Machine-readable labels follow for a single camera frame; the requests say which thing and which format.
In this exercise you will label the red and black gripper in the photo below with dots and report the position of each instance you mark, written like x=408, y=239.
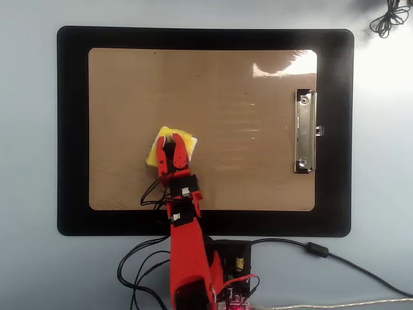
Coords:
x=182, y=185

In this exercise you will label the red lit circuit board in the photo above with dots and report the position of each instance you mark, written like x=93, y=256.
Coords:
x=237, y=302

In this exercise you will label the silver metal clipboard clip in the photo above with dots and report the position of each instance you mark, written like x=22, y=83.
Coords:
x=306, y=129

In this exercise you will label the red robot arm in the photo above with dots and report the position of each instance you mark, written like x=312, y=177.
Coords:
x=187, y=255

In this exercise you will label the brown clipboard board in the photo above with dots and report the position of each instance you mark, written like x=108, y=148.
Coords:
x=226, y=80

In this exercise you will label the yellow sponge with black knob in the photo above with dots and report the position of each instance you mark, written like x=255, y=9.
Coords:
x=188, y=142

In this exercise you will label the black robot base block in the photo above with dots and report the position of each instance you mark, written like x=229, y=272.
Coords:
x=238, y=255

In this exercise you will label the black rectangular mat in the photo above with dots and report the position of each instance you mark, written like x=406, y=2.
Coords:
x=71, y=129

